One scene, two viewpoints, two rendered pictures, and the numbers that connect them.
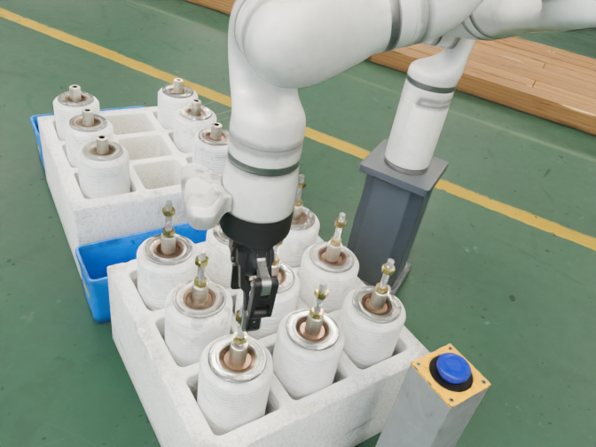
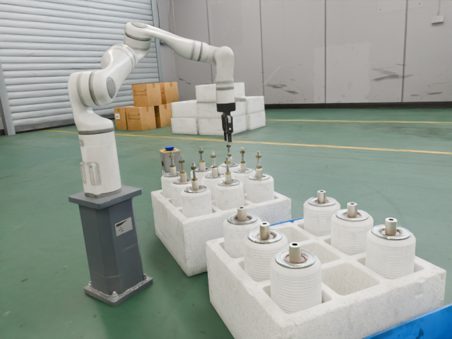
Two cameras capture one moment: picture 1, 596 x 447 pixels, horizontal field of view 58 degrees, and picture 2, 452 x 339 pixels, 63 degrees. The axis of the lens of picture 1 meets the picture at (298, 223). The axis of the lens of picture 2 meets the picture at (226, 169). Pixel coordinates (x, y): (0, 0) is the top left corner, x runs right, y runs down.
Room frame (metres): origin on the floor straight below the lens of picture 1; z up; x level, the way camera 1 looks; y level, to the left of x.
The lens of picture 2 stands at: (1.85, 0.39, 0.59)
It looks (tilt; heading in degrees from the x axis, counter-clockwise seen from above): 14 degrees down; 195
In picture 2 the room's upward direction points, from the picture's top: 4 degrees counter-clockwise
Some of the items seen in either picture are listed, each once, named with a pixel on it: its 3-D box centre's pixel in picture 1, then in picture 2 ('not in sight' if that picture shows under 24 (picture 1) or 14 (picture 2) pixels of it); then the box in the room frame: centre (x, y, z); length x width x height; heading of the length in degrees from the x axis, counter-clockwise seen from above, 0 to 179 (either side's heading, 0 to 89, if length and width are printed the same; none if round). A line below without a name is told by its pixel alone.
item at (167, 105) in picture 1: (177, 125); (296, 301); (1.21, 0.35, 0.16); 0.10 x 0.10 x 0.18
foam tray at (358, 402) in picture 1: (259, 345); (217, 217); (0.61, 0.03, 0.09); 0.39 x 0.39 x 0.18; 39
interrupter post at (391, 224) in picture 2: (75, 93); (391, 227); (1.07, 0.54, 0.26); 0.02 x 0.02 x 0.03
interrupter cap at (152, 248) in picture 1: (168, 249); (259, 177); (0.63, 0.19, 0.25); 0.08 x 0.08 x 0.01
